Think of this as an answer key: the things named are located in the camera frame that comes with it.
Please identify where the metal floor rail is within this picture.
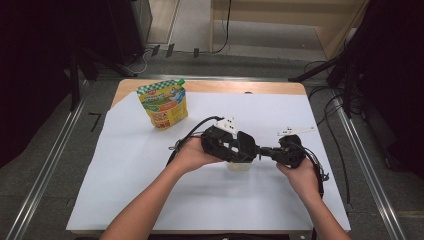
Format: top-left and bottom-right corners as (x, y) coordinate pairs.
(333, 96), (406, 240)
(4, 79), (89, 240)

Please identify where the metal rail behind table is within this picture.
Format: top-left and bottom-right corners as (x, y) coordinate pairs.
(96, 73), (334, 84)

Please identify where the black cabinet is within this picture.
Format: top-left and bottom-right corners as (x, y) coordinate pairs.
(106, 0), (153, 66)

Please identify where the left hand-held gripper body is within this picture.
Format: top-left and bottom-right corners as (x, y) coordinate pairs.
(200, 117), (240, 163)

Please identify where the person's left hand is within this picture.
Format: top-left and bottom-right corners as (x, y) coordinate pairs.
(169, 136), (223, 174)

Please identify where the black floor cable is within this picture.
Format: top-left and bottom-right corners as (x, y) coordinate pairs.
(308, 84), (351, 205)

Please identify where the white floor cable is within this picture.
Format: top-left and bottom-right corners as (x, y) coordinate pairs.
(131, 48), (149, 75)

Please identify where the light wooden frame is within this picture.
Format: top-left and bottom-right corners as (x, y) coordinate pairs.
(209, 0), (371, 61)

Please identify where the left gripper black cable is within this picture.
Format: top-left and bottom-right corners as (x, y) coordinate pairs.
(166, 115), (225, 168)

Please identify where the clear jar with black lid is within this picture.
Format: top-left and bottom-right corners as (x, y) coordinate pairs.
(225, 130), (258, 173)

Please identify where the person's right hand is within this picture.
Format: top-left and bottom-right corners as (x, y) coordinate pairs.
(276, 157), (321, 204)

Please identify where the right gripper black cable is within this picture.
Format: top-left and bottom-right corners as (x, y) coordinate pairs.
(296, 139), (330, 199)

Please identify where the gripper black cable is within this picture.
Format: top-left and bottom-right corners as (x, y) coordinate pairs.
(166, 115), (225, 168)
(296, 139), (330, 199)

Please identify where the dark curtain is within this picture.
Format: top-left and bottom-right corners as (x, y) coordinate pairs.
(343, 0), (424, 178)
(0, 0), (111, 168)

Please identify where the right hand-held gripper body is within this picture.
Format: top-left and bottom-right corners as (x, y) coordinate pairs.
(277, 126), (315, 169)

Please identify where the hanging black cable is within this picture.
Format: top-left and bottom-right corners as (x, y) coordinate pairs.
(211, 0), (233, 55)

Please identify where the yellow seasoning pouch green cap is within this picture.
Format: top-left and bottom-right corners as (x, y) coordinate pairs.
(135, 78), (189, 131)

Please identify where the black metal stand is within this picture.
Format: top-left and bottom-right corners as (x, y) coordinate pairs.
(288, 49), (368, 118)
(68, 46), (134, 113)

